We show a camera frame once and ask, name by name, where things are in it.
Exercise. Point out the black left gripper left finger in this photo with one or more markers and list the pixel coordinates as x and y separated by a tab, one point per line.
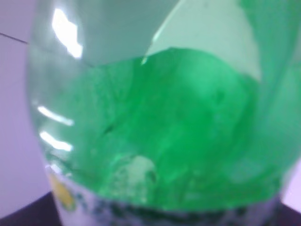
41	212

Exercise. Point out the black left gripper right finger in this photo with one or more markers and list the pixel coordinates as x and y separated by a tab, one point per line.
288	217

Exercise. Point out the green sprite bottle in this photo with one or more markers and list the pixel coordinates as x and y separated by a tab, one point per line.
167	112

